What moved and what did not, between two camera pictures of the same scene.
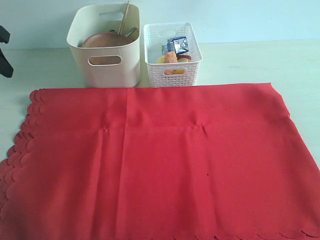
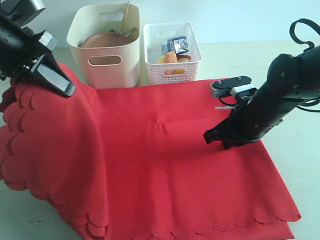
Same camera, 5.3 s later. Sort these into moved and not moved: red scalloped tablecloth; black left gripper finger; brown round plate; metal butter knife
Moved: red scalloped tablecloth; black left gripper finger
Not moved: brown round plate; metal butter knife
